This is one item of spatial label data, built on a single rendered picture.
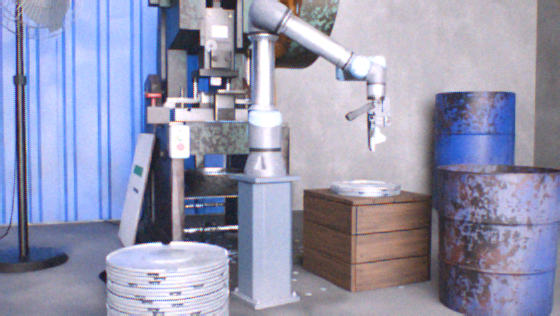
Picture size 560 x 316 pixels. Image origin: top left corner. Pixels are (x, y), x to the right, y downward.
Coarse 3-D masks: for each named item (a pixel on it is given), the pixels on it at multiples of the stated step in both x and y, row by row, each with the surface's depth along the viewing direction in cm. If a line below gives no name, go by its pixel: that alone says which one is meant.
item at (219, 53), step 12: (216, 12) 253; (228, 12) 255; (216, 24) 253; (228, 24) 255; (216, 36) 253; (228, 36) 255; (204, 48) 251; (216, 48) 253; (228, 48) 256; (204, 60) 252; (216, 60) 250; (228, 60) 251
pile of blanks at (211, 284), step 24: (120, 288) 122; (144, 288) 120; (168, 288) 120; (192, 288) 120; (216, 288) 125; (120, 312) 121; (144, 312) 119; (168, 312) 119; (192, 312) 122; (216, 312) 125
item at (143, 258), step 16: (112, 256) 132; (128, 256) 132; (144, 256) 130; (160, 256) 130; (176, 256) 130; (192, 256) 131; (208, 256) 133; (224, 256) 133; (144, 272) 118; (160, 272) 118
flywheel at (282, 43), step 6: (282, 0) 272; (288, 0) 270; (294, 0) 266; (300, 0) 257; (288, 6) 270; (294, 6) 268; (300, 6) 249; (294, 12) 269; (282, 36) 278; (288, 36) 271; (276, 42) 285; (282, 42) 279; (288, 42) 262; (276, 48) 277; (282, 48) 269; (276, 54) 277; (282, 54) 270
